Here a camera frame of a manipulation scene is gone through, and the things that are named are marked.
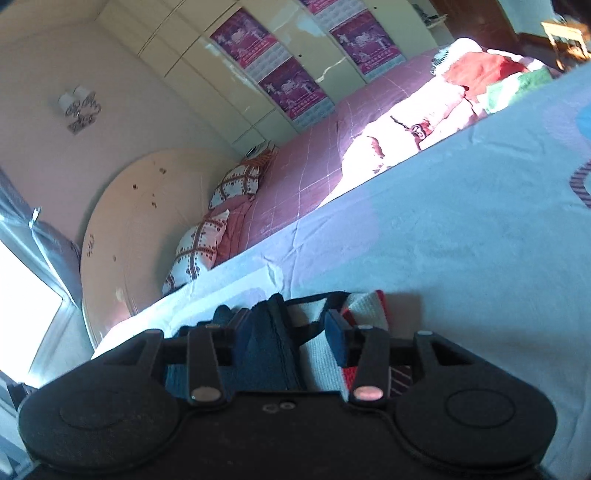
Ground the brown wooden door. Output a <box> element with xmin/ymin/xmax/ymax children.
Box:
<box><xmin>434</xmin><ymin>0</ymin><xmax>523</xmax><ymax>43</ymax></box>

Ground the pink checked bedsheet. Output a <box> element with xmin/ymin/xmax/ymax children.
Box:
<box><xmin>213</xmin><ymin>46</ymin><xmax>445</xmax><ymax>269</ymax></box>

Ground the cream round headboard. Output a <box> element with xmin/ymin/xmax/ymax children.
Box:
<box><xmin>79</xmin><ymin>148</ymin><xmax>246</xmax><ymax>348</ymax></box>

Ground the purple wall poster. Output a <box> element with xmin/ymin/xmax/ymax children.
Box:
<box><xmin>209</xmin><ymin>8</ymin><xmax>279</xmax><ymax>71</ymax></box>
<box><xmin>299</xmin><ymin>0</ymin><xmax>343</xmax><ymax>16</ymax></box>
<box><xmin>329</xmin><ymin>9</ymin><xmax>408</xmax><ymax>75</ymax></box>
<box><xmin>257</xmin><ymin>57</ymin><xmax>334</xmax><ymax>128</ymax></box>

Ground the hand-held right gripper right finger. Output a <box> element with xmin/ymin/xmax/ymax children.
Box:
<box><xmin>324</xmin><ymin>309</ymin><xmax>463</xmax><ymax>408</ymax></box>

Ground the cream wardrobe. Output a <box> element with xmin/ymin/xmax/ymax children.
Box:
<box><xmin>95</xmin><ymin>0</ymin><xmax>459</xmax><ymax>149</ymax></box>

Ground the printed light blue blanket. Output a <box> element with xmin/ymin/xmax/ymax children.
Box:
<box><xmin>92</xmin><ymin>59</ymin><xmax>591</xmax><ymax>480</ymax></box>

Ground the patterned white pillow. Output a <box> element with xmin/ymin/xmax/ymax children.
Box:
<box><xmin>209</xmin><ymin>161</ymin><xmax>265</xmax><ymax>210</ymax></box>
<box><xmin>161</xmin><ymin>209</ymin><xmax>230</xmax><ymax>297</ymax></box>

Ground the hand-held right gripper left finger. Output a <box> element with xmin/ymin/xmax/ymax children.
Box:
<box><xmin>131</xmin><ymin>305</ymin><xmax>253</xmax><ymax>405</ymax></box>

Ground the wooden stool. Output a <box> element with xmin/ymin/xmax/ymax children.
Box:
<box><xmin>539</xmin><ymin>20</ymin><xmax>590</xmax><ymax>64</ymax></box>

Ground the grey blue curtain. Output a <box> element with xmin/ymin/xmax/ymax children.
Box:
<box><xmin>0</xmin><ymin>170</ymin><xmax>85</xmax><ymax>306</ymax></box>

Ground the striped knit sweater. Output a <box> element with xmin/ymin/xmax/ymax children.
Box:
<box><xmin>164</xmin><ymin>290</ymin><xmax>416</xmax><ymax>398</ymax></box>

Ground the window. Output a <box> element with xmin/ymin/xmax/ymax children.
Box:
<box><xmin>0</xmin><ymin>240</ymin><xmax>64</xmax><ymax>371</ymax></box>

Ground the pile of clothes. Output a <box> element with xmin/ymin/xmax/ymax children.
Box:
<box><xmin>341</xmin><ymin>37</ymin><xmax>563</xmax><ymax>177</ymax></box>

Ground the wall lamp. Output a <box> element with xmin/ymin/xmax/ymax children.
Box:
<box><xmin>57</xmin><ymin>85</ymin><xmax>103</xmax><ymax>136</ymax></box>

